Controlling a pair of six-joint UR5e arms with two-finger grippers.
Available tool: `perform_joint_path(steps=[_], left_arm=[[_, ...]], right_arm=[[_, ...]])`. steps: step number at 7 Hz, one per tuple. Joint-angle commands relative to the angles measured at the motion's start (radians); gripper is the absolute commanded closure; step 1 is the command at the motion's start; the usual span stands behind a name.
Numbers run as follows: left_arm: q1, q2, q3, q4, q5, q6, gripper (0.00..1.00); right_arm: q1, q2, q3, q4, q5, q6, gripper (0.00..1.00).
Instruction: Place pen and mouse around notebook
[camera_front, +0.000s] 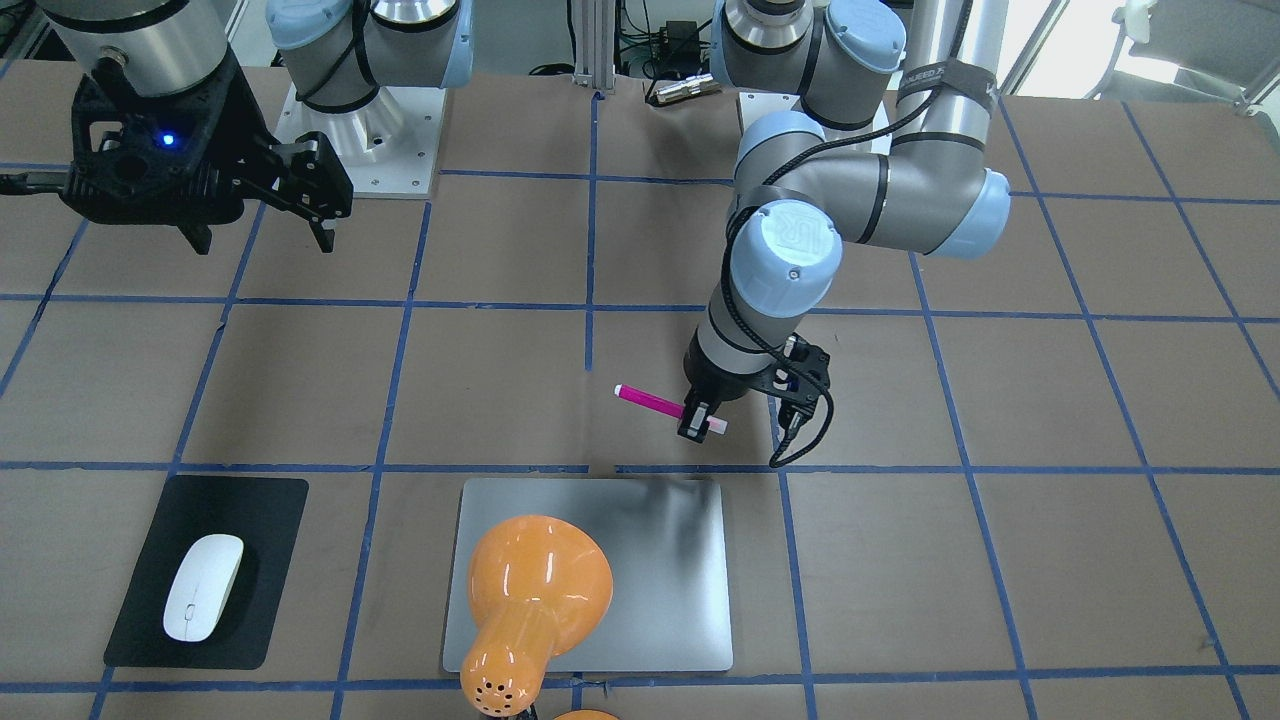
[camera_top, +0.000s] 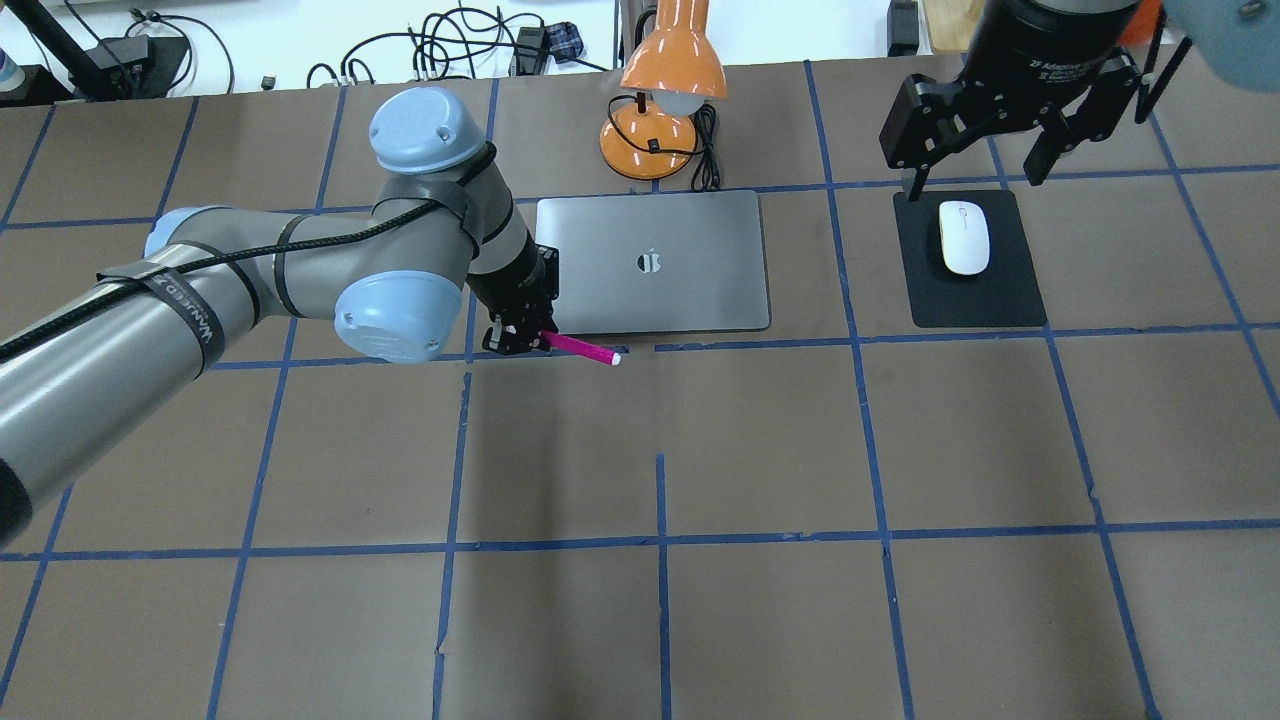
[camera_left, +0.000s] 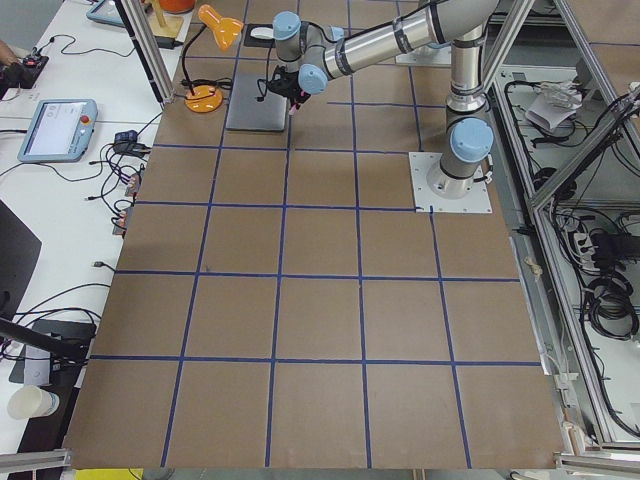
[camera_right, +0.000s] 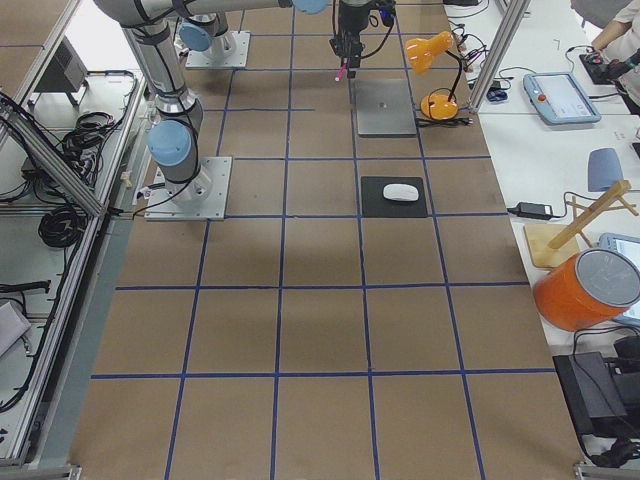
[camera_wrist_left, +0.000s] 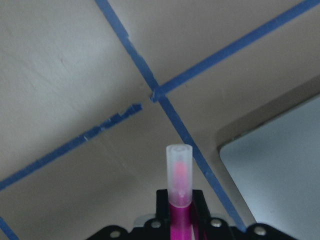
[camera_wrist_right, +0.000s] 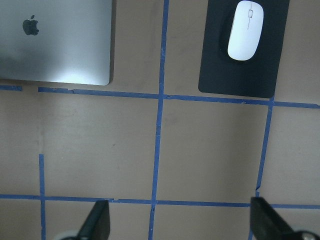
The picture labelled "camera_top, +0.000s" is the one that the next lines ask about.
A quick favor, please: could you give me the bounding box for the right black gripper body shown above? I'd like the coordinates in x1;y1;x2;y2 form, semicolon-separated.
947;1;1139;141

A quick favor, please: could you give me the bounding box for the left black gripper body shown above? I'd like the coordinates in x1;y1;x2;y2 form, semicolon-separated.
468;245;561;332

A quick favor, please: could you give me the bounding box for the pink highlighter pen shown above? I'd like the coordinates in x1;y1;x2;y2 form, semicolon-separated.
540;331;622;366

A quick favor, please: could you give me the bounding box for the white computer mouse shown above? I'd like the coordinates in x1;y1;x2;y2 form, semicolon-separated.
937;200;991;277

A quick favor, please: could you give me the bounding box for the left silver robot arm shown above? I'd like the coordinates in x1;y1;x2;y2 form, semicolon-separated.
1;86;561;543

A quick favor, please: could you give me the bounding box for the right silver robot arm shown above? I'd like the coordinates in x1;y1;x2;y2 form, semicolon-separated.
878;1;1277;200

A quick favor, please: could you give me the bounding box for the black mousepad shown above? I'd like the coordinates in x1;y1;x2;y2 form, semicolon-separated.
893;190;1047;329

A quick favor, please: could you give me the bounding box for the wooden stand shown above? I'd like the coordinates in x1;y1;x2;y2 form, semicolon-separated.
920;0;987;54

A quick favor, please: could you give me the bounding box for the grey closed laptop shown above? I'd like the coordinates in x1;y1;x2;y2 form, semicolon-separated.
535;190;772;336

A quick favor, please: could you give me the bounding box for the black power adapter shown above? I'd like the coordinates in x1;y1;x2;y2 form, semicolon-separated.
508;22;585;77

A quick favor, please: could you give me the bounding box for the orange desk lamp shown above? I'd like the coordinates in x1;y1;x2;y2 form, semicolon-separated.
598;1;728;192

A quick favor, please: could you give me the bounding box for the black monitor stand base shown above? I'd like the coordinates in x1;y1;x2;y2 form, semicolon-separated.
86;33;193;99

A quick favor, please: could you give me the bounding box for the black lamp power cable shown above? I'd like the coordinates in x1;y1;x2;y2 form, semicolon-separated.
636;95;723;193

